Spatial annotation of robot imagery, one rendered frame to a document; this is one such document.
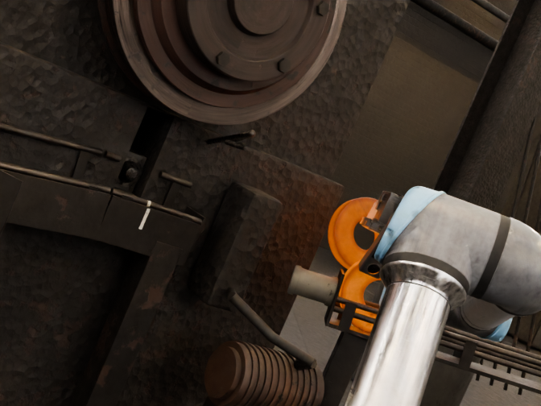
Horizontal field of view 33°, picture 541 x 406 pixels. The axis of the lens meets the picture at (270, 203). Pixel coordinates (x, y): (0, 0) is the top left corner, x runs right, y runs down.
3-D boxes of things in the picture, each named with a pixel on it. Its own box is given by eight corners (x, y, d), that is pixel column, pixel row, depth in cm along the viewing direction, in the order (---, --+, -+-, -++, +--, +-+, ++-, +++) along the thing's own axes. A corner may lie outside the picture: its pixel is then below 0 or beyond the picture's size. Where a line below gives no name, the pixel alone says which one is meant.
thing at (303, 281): (287, 290, 188) (295, 262, 187) (328, 304, 188) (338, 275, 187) (286, 295, 182) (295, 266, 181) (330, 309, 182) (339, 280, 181)
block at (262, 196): (181, 286, 187) (229, 176, 185) (213, 295, 191) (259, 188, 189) (205, 305, 178) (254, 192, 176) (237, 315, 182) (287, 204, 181)
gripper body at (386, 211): (413, 206, 184) (436, 211, 172) (394, 245, 184) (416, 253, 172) (380, 189, 182) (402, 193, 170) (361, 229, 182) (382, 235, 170)
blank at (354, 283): (347, 339, 186) (350, 343, 183) (330, 265, 184) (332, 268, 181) (421, 320, 187) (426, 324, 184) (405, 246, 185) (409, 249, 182)
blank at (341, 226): (328, 194, 190) (336, 192, 187) (394, 203, 196) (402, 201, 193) (324, 269, 188) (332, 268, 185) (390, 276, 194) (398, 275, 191)
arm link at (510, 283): (600, 238, 117) (512, 296, 165) (517, 208, 118) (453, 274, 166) (574, 323, 115) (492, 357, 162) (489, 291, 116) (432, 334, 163)
